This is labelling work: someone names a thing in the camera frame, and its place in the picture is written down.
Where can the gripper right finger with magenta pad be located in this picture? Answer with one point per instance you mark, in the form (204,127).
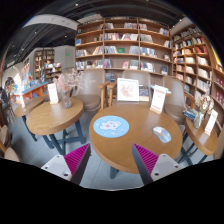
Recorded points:
(152,166)

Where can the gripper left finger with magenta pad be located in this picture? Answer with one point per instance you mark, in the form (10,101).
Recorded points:
(70,167)

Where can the grey computer mouse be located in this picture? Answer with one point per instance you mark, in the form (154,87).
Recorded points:
(163,135)

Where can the round blue mouse pad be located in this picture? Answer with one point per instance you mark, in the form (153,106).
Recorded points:
(111,126)

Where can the round wooden table centre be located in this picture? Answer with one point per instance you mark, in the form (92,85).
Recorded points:
(117,152)

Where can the round wooden table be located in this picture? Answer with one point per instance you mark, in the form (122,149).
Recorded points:
(117,152)
(51,121)
(207,144)

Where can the round wooden table left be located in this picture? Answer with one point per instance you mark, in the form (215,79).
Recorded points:
(51,121)

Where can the round wooden table right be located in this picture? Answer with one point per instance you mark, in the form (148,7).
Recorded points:
(207,144)

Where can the beige armchair right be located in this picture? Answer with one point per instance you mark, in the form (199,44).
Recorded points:
(174,104)

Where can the beige armchair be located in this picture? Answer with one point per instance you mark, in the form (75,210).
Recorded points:
(144,88)
(91,88)
(174,104)

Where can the white sign card centre table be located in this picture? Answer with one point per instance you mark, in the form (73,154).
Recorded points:
(158,99)

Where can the white sign card table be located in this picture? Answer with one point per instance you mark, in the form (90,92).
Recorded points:
(53,96)
(158,99)
(211,122)

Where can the beige armchair left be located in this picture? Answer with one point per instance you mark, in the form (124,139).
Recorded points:
(91,88)

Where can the wooden table far left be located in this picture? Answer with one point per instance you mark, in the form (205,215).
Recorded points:
(23,111)

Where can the white sign card right table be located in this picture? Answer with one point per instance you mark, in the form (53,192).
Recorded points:
(211,122)

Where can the white sign card left table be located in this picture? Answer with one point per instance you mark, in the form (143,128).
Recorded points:
(53,96)

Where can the glass vase dried flowers right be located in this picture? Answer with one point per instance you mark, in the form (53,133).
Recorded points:
(205,104)

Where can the orange display counter with books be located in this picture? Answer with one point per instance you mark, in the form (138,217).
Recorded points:
(33,92)

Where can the white framed picture board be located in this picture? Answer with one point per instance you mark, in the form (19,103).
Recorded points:
(127,89)

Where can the glass vase with pink flowers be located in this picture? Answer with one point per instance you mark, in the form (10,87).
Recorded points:
(64,83)

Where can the beige armchair centre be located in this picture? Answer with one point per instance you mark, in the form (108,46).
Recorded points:
(144,88)

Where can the wooden bookshelf right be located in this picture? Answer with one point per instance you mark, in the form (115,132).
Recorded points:
(198,67)

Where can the far wooden bookshelf left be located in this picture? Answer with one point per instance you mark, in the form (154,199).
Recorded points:
(45,67)

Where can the large wooden bookshelf centre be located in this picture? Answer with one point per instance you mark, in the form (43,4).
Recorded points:
(124,43)

